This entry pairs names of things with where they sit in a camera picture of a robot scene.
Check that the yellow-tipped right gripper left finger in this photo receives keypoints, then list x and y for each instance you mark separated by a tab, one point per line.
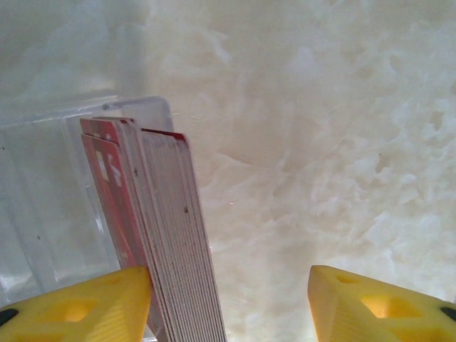
71	310

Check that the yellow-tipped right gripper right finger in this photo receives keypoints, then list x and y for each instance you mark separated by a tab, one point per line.
384	310

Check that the clear plastic card box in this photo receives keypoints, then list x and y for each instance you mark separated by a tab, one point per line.
46	196

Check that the stack of red cards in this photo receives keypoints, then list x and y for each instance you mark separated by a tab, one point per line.
171	213

